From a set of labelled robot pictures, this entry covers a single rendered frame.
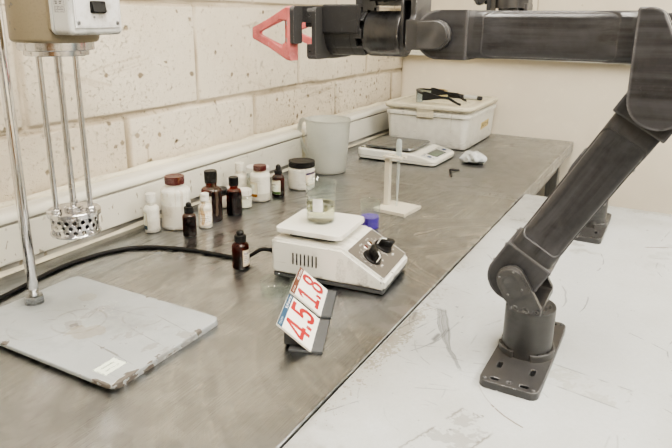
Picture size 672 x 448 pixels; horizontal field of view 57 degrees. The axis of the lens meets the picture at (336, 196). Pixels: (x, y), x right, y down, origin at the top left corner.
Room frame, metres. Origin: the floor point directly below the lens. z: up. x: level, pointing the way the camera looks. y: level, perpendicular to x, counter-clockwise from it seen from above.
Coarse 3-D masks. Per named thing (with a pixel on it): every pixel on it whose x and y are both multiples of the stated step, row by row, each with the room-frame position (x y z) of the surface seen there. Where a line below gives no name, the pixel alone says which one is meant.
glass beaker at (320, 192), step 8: (312, 184) 0.99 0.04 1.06; (320, 184) 0.99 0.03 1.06; (328, 184) 1.03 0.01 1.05; (312, 192) 0.99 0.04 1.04; (320, 192) 0.99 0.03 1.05; (328, 192) 0.99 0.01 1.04; (312, 200) 0.99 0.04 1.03; (320, 200) 0.99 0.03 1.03; (328, 200) 0.99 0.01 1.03; (312, 208) 0.99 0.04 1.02; (320, 208) 0.99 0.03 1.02; (328, 208) 0.99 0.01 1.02; (312, 216) 0.99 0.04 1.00; (320, 216) 0.99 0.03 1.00; (328, 216) 0.99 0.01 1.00; (312, 224) 0.99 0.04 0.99; (320, 224) 0.99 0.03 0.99
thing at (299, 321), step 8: (296, 304) 0.81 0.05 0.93; (288, 312) 0.77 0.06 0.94; (296, 312) 0.79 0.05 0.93; (304, 312) 0.80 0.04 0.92; (288, 320) 0.76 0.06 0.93; (296, 320) 0.77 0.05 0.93; (304, 320) 0.78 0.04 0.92; (312, 320) 0.80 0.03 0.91; (288, 328) 0.74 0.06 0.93; (296, 328) 0.75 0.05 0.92; (304, 328) 0.77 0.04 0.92; (312, 328) 0.78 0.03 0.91; (296, 336) 0.73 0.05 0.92; (304, 336) 0.75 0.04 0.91
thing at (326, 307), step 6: (318, 282) 0.92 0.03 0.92; (294, 294) 0.83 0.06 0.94; (324, 294) 0.90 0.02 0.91; (330, 294) 0.90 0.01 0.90; (300, 300) 0.83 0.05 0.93; (324, 300) 0.88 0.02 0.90; (330, 300) 0.88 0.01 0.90; (306, 306) 0.83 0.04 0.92; (324, 306) 0.86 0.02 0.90; (330, 306) 0.86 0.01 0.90; (312, 312) 0.84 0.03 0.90; (318, 312) 0.83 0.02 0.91; (324, 312) 0.84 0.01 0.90; (330, 312) 0.84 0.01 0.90; (330, 318) 0.83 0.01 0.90
